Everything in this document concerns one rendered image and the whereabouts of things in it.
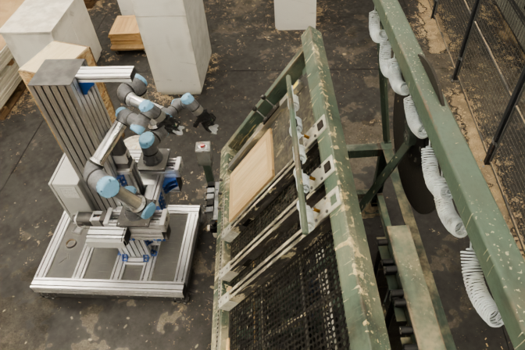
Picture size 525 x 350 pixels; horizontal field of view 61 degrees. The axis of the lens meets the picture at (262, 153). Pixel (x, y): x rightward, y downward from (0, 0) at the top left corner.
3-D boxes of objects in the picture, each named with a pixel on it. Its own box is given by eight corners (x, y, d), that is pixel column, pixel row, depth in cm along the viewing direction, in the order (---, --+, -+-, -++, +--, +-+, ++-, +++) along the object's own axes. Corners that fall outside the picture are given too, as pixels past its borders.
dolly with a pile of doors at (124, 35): (123, 33, 669) (117, 14, 647) (157, 32, 664) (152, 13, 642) (111, 56, 627) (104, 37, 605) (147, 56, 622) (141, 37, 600)
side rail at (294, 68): (239, 145, 370) (227, 141, 365) (319, 47, 303) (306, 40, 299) (239, 151, 365) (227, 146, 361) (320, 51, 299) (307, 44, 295)
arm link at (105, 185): (145, 197, 297) (95, 165, 250) (161, 207, 290) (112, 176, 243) (134, 212, 294) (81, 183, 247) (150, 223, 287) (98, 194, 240)
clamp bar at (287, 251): (229, 298, 274) (193, 289, 264) (355, 192, 202) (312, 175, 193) (228, 314, 267) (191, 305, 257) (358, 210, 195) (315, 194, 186)
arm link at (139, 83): (151, 143, 337) (117, 83, 304) (162, 131, 346) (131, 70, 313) (162, 145, 331) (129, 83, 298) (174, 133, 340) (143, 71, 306)
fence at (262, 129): (232, 166, 350) (227, 164, 348) (302, 81, 293) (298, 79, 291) (232, 170, 346) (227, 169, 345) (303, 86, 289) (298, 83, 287)
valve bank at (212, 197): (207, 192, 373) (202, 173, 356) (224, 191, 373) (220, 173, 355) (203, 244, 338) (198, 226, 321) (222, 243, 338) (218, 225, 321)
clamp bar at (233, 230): (230, 232, 307) (199, 222, 297) (339, 121, 235) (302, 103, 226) (230, 244, 300) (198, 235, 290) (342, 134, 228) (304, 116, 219)
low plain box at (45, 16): (62, 53, 641) (33, -10, 573) (105, 52, 635) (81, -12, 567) (33, 98, 573) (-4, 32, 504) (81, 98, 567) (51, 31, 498)
